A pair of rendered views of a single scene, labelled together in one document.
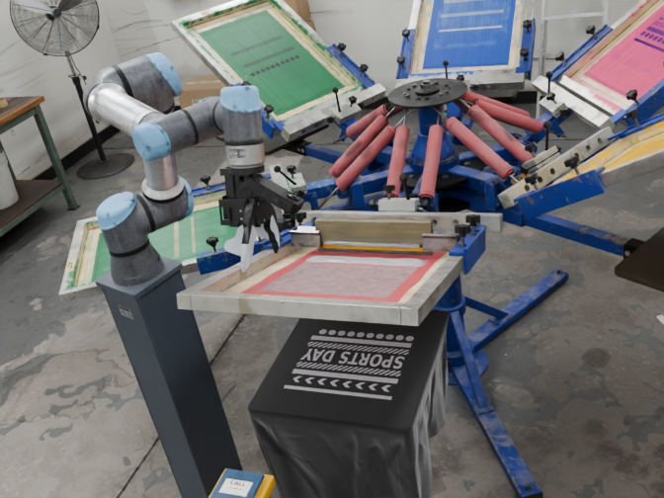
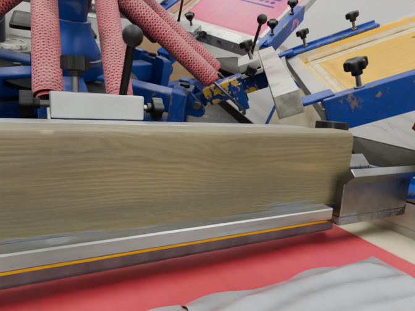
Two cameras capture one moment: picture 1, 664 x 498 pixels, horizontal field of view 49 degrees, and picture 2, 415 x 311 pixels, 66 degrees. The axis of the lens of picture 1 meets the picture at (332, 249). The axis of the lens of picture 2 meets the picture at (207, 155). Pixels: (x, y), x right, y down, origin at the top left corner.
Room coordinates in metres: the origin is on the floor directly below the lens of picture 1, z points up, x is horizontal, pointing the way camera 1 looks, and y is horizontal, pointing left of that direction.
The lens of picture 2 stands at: (1.76, 0.01, 1.30)
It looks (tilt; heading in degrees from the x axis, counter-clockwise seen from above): 27 degrees down; 305
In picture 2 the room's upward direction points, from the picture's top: 13 degrees clockwise
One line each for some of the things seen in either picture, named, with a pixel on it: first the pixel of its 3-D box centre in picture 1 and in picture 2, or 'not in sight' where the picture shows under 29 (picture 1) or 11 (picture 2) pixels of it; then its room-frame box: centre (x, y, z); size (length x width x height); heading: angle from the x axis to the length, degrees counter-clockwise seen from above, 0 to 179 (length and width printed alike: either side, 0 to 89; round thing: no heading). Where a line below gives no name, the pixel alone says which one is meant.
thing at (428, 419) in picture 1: (433, 420); not in sight; (1.53, -0.19, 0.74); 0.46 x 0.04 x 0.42; 156
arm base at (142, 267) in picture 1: (132, 257); not in sight; (1.87, 0.57, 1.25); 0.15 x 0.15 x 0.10
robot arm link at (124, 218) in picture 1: (123, 220); not in sight; (1.88, 0.56, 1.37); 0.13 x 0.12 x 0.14; 120
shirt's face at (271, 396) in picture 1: (353, 358); not in sight; (1.61, 0.00, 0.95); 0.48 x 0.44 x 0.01; 156
